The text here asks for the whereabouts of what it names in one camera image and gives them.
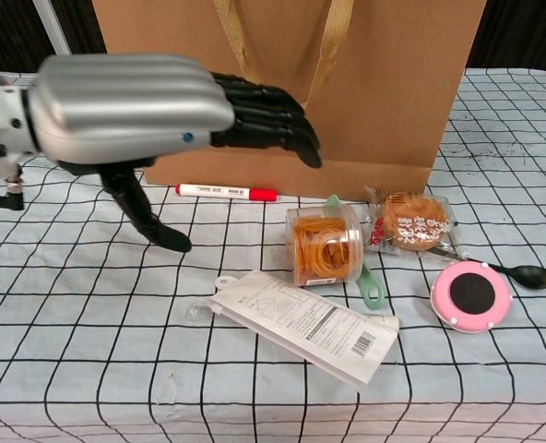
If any black spoon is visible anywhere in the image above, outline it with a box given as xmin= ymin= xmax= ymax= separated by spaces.
xmin=432 ymin=246 xmax=546 ymax=292

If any robot left five-finger hand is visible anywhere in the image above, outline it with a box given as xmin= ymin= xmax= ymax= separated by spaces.
xmin=21 ymin=54 xmax=324 ymax=253

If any light green brush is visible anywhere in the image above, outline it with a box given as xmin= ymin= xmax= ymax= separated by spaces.
xmin=324 ymin=194 xmax=387 ymax=309

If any checkered white tablecloth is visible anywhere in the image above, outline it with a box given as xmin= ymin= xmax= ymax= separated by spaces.
xmin=0 ymin=67 xmax=546 ymax=443

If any pink tape roll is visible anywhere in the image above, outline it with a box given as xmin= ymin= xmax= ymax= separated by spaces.
xmin=429 ymin=260 xmax=514 ymax=334

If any white partition frame post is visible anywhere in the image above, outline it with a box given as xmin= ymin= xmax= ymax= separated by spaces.
xmin=32 ymin=0 xmax=75 ymax=57

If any round cake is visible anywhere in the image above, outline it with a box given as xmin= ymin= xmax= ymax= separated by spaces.
xmin=363 ymin=186 xmax=468 ymax=263

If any brown paper bag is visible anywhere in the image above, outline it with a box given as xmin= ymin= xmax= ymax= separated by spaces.
xmin=90 ymin=0 xmax=489 ymax=207

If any clear jar of rubber bands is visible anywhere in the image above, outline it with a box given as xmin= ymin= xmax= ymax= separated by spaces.
xmin=285 ymin=202 xmax=364 ymax=287

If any red and white marker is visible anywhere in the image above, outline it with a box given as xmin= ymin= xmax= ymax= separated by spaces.
xmin=174 ymin=183 xmax=281 ymax=203

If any white flat barcode package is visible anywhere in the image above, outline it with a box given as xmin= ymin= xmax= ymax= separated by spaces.
xmin=208 ymin=269 xmax=401 ymax=393

